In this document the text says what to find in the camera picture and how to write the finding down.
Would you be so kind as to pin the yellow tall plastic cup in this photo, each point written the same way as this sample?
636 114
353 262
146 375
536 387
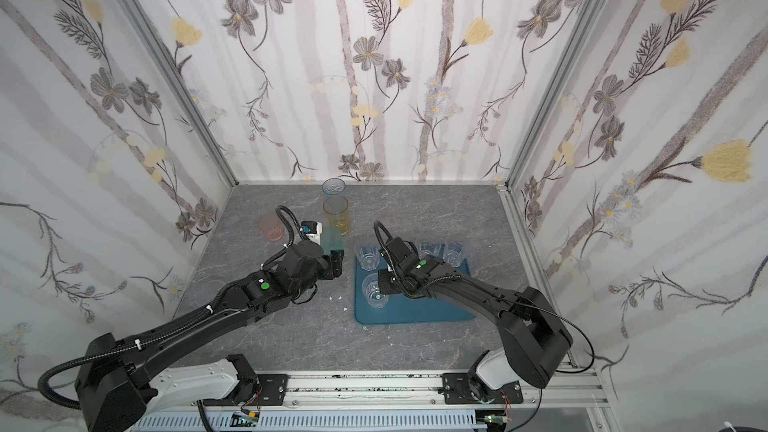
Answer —
336 208

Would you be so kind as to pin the blue tall plastic cup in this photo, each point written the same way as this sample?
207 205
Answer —
334 187

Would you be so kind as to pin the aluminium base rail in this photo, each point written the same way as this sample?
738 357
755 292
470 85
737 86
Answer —
568 403

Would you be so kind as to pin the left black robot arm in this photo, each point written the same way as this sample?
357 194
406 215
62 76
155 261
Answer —
134 376

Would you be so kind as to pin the white perforated cable duct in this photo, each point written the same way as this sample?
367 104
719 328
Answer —
373 420

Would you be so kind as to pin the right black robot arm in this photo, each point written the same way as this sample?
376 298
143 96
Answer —
533 337

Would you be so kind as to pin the green tall plastic cup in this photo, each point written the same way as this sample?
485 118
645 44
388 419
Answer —
332 240

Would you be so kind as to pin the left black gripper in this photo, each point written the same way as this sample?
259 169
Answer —
335 263

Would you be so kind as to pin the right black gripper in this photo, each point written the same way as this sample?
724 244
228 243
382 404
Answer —
389 279

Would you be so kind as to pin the pink small plastic cup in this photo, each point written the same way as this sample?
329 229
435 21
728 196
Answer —
271 226

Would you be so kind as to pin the teal plastic tray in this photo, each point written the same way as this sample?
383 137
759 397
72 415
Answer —
401 310

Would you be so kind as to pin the clear faceted glass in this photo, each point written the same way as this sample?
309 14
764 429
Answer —
430 249
453 253
372 292
368 257

